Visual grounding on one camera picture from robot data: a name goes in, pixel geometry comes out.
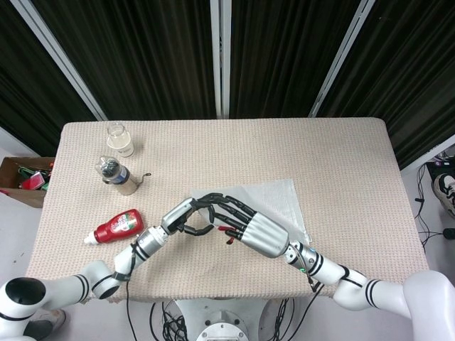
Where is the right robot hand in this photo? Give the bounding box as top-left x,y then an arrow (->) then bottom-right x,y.
213,193 -> 290,259

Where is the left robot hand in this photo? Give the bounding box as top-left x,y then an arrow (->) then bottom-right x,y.
160,193 -> 228,238

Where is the clear zipper pouch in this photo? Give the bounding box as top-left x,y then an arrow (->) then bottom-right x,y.
191,177 -> 314,247

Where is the dark red elongated object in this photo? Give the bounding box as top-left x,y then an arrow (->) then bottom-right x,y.
215,223 -> 235,247

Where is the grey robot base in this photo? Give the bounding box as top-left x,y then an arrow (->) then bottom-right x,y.
175,297 -> 275,341

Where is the red ketchup bottle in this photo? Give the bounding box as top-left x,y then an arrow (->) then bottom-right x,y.
83,208 -> 145,247

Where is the clear bottle blue label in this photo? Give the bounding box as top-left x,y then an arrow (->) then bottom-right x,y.
95,155 -> 130,185

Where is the beige waffle tablecloth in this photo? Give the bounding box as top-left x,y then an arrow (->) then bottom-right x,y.
21,117 -> 433,305

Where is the clear glass jar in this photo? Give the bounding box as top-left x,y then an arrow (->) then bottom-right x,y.
106,121 -> 129,149

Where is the cardboard box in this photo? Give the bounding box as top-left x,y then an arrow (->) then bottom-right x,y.
0,156 -> 56,209

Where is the black curtain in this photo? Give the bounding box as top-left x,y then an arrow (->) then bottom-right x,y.
0,0 -> 455,171

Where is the black white sneaker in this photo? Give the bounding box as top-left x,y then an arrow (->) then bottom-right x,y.
432,173 -> 455,219

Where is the black cable bundle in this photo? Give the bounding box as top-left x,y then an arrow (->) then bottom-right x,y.
149,300 -> 189,341

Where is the black floor cable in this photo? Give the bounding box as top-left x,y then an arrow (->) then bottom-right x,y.
414,156 -> 455,256

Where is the white frame post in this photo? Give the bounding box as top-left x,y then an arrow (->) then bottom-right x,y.
307,0 -> 378,119
9,0 -> 108,122
209,0 -> 232,120

